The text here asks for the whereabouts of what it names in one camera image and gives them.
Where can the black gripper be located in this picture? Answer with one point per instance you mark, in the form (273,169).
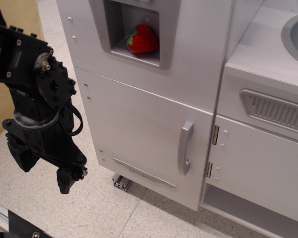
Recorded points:
(53,145)

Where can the white fridge door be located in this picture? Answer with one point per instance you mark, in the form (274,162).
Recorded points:
(143,129)

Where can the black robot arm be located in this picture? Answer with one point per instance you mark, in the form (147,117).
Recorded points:
(42,126)

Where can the white toy fridge cabinet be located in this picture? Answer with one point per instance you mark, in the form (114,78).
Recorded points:
(207,33)

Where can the aluminium extrusion profile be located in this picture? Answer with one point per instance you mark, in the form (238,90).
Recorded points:
(121,182)

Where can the silver emblem trim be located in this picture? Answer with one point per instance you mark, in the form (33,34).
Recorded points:
(144,174)

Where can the plywood board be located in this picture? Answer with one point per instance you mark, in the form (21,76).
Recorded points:
(23,14)

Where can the red toy strawberry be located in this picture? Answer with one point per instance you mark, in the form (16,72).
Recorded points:
(142,40)

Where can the lower brass hinge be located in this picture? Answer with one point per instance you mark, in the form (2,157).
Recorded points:
(209,170)

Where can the brass hinge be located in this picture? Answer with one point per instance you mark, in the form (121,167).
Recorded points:
(215,134)
(209,170)

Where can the upper brass hinge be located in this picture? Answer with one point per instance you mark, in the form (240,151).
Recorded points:
(215,134)

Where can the white toy kitchen counter unit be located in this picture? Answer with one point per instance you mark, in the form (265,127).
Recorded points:
(254,179)

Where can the grey vent panel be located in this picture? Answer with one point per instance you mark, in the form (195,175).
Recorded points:
(270,109)

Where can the grey toy sink basin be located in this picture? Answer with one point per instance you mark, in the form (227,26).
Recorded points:
(290,36)

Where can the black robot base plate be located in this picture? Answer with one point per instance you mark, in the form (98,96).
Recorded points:
(24,229)

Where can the silver door handle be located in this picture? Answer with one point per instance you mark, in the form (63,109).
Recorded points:
(186,132)

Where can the grey ice dispenser frame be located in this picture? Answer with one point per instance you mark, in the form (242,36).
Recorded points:
(114,20)

